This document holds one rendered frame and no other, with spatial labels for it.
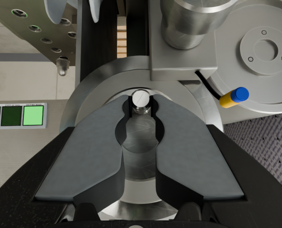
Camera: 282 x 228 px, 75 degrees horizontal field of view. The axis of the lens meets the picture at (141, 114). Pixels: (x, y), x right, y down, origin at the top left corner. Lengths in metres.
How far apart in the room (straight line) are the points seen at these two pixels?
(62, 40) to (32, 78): 2.59
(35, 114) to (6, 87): 2.62
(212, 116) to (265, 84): 0.06
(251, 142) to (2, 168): 0.59
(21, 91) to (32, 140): 2.51
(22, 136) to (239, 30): 0.54
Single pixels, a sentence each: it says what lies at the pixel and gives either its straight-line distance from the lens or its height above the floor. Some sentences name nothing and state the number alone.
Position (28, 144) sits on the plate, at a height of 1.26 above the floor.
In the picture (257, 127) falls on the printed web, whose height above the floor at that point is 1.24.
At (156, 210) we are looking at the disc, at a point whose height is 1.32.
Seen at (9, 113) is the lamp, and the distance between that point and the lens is 0.62.
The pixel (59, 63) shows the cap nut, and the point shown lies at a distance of 0.56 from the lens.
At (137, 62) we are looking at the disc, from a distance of 0.18.
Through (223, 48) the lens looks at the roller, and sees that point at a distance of 0.20.
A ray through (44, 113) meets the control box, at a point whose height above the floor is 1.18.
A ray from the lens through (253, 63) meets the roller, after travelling 0.20.
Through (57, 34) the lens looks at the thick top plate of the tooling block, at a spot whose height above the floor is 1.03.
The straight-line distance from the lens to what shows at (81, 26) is 0.22.
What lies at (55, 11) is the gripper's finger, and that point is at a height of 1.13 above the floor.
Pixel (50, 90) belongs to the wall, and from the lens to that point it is 2.89.
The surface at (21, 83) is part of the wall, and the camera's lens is 3.10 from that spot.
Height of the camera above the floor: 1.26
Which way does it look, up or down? 8 degrees down
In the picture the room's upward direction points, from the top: 179 degrees clockwise
